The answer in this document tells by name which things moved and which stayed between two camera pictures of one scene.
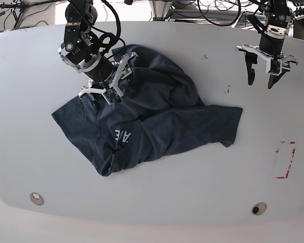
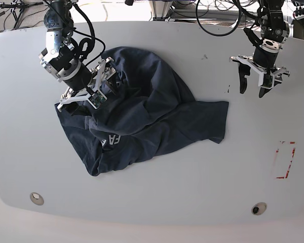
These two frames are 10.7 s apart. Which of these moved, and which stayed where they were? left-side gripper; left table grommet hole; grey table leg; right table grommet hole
Moved: left-side gripper
Stayed: left table grommet hole; grey table leg; right table grommet hole
